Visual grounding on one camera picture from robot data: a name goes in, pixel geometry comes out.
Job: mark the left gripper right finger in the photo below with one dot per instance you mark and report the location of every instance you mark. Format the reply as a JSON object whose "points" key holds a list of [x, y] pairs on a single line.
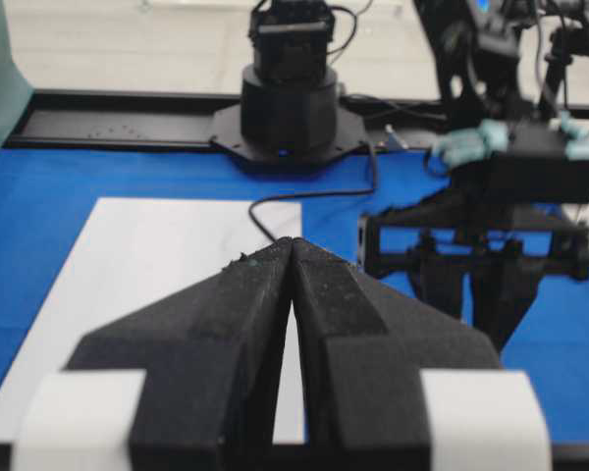
{"points": [[391, 383]]}

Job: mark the large white base board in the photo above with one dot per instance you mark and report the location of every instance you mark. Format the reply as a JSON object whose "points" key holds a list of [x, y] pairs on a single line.
{"points": [[129, 253]]}

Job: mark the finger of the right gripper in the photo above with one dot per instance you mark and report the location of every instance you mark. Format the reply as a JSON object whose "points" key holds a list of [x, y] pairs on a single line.
{"points": [[576, 146]]}

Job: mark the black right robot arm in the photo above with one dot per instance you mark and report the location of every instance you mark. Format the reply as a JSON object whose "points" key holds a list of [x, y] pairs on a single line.
{"points": [[509, 155]]}

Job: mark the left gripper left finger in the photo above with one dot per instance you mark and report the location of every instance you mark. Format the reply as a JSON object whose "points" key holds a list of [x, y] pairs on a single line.
{"points": [[189, 382]]}

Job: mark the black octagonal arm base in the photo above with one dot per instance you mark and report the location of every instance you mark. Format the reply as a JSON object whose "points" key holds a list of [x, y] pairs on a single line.
{"points": [[289, 113]]}

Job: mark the black aluminium rail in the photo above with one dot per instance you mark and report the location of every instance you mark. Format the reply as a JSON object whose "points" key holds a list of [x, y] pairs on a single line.
{"points": [[162, 122]]}

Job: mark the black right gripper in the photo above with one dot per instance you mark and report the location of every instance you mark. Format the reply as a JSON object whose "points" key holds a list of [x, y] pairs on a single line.
{"points": [[448, 238]]}

